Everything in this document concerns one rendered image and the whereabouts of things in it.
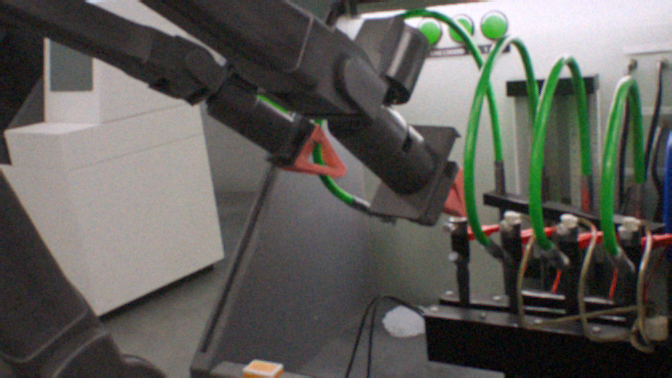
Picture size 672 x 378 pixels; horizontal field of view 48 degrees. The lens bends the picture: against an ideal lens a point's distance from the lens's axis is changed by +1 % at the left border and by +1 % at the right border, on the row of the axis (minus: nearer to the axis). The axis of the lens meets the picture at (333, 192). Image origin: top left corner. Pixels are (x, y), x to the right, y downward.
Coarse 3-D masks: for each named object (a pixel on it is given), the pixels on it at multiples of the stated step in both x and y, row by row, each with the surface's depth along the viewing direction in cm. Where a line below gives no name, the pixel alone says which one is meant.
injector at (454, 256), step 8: (464, 224) 112; (456, 232) 112; (464, 232) 112; (456, 240) 113; (464, 240) 113; (456, 248) 113; (464, 248) 113; (456, 256) 111; (464, 256) 113; (456, 264) 113; (464, 264) 114; (456, 272) 115; (464, 272) 114; (456, 280) 116; (464, 280) 115; (464, 288) 115; (464, 296) 115; (464, 304) 116
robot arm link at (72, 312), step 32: (0, 192) 41; (0, 224) 41; (32, 224) 43; (0, 256) 41; (32, 256) 43; (0, 288) 41; (32, 288) 43; (64, 288) 44; (0, 320) 41; (32, 320) 42; (64, 320) 44; (96, 320) 45; (0, 352) 42; (32, 352) 42; (64, 352) 43; (96, 352) 43
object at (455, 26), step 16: (416, 16) 112; (432, 16) 114; (448, 16) 116; (464, 32) 118; (480, 64) 122; (496, 112) 125; (496, 128) 126; (320, 144) 104; (496, 144) 127; (320, 160) 104; (496, 160) 128; (320, 176) 105; (336, 192) 107
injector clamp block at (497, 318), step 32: (448, 320) 113; (480, 320) 111; (512, 320) 110; (544, 320) 108; (608, 320) 107; (448, 352) 115; (480, 352) 112; (512, 352) 109; (544, 352) 107; (576, 352) 104; (608, 352) 102; (640, 352) 100
